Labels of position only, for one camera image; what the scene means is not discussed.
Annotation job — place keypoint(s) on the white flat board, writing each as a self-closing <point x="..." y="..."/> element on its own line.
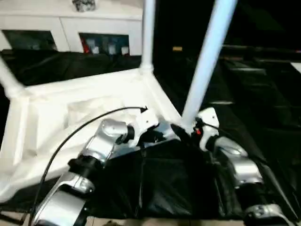
<point x="296" y="67"/>

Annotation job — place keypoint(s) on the black table mat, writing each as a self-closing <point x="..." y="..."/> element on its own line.
<point x="176" y="176"/>

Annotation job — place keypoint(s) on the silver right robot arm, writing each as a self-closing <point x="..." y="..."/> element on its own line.
<point x="242" y="164"/>

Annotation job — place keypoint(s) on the white glass-door cabinet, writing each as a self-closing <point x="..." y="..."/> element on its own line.
<point x="70" y="21"/>

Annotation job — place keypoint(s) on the white plastic table top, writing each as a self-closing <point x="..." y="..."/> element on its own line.
<point x="58" y="113"/>

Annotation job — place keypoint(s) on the small tan label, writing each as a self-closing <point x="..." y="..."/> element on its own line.
<point x="177" y="49"/>

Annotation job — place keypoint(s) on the bag of black parts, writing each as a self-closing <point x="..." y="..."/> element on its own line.
<point x="84" y="5"/>

